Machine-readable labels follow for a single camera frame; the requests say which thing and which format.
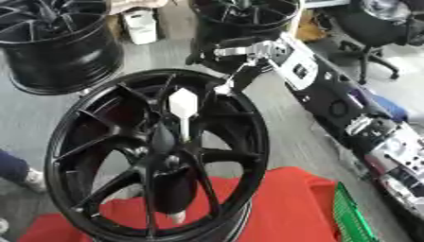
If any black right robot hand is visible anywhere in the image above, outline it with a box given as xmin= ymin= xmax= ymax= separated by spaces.
xmin=185 ymin=38 xmax=278 ymax=96

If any black wheel rim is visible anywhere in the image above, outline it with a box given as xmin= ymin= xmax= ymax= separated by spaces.
xmin=186 ymin=0 xmax=304 ymax=76
xmin=0 ymin=0 xmax=126 ymax=96

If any white pin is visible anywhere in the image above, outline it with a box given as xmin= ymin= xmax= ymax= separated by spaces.
xmin=167 ymin=87 xmax=201 ymax=144

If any black spoked wheel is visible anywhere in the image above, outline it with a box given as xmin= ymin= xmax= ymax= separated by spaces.
xmin=43 ymin=68 xmax=272 ymax=242

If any brown cardboard box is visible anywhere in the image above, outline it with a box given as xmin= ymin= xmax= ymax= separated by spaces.
xmin=296 ymin=18 xmax=328 ymax=43

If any white box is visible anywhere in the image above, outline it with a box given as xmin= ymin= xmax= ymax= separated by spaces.
xmin=119 ymin=9 xmax=163 ymax=46

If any black office chair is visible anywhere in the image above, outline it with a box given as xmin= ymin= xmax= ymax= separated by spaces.
xmin=329 ymin=0 xmax=424 ymax=85

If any green plastic basket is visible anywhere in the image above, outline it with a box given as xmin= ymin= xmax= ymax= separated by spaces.
xmin=329 ymin=181 xmax=381 ymax=242

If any person's leg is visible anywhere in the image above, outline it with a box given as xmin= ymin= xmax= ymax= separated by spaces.
xmin=0 ymin=149 xmax=50 ymax=194

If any person's foot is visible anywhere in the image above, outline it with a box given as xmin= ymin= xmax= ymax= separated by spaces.
xmin=0 ymin=216 xmax=12 ymax=235

